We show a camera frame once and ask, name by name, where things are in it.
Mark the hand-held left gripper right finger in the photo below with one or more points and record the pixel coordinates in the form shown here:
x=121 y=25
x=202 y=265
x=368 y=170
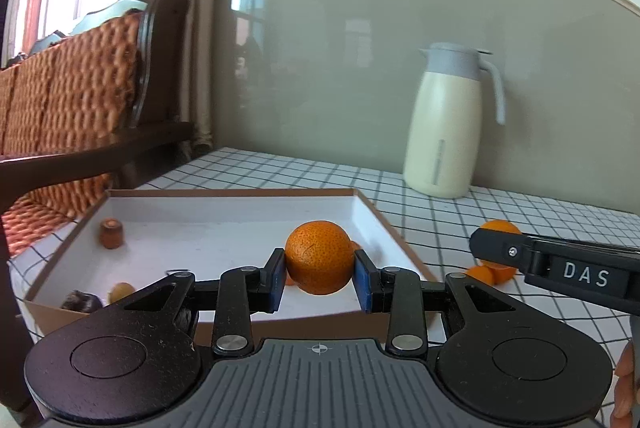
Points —
x=364 y=283

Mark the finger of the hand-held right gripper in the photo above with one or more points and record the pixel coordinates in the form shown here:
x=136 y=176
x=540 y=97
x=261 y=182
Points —
x=500 y=249

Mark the orange woven cushion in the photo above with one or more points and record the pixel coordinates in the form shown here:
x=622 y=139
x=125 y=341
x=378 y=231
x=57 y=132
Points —
x=75 y=97

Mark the dark brown dried fruit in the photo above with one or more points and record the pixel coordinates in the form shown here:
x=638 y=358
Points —
x=80 y=301

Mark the brown longan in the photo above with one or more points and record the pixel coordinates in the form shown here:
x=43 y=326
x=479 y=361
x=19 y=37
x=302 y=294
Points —
x=121 y=292

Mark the person's right hand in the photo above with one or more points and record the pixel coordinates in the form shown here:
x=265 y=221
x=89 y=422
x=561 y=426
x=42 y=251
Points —
x=627 y=388

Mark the wooden sofa with orange cushion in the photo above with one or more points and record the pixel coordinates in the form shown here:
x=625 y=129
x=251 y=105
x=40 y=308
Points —
x=160 y=57

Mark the brown cardboard box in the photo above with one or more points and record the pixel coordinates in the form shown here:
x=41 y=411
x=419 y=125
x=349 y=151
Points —
x=210 y=228

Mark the checked tablecloth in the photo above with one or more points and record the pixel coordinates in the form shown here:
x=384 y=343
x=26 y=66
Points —
x=300 y=173

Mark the large orange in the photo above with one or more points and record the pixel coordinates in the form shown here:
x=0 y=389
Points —
x=320 y=258

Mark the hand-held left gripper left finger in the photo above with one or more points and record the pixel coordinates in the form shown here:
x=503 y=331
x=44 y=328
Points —
x=275 y=280

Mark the cream thermos jug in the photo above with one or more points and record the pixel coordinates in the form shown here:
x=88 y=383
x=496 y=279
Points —
x=440 y=132

